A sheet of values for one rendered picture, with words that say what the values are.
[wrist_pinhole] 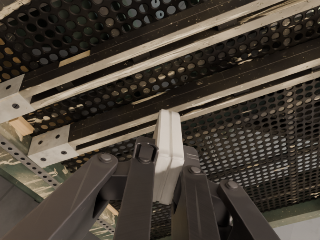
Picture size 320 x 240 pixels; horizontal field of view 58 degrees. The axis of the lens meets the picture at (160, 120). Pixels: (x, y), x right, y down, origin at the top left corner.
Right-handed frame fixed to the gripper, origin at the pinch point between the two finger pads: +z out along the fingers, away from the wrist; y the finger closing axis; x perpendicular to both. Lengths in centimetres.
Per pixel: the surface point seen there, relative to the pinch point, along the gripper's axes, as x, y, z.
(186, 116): -16, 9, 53
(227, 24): 7.9, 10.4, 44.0
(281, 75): 0, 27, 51
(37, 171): -46, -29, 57
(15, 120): -28, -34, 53
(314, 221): -155, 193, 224
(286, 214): -64, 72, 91
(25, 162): -42, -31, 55
